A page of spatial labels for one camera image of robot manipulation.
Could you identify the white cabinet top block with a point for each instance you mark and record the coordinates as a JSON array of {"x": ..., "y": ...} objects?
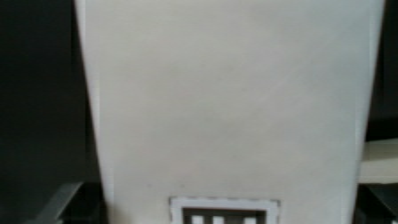
[{"x": 229, "y": 86}]

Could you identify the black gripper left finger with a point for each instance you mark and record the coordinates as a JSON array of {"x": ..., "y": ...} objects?
[{"x": 76, "y": 205}]

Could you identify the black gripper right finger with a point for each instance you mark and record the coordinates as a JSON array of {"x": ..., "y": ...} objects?
[{"x": 376, "y": 204}]

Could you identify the white u-shaped obstacle frame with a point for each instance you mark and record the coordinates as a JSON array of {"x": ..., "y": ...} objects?
[{"x": 378, "y": 165}]

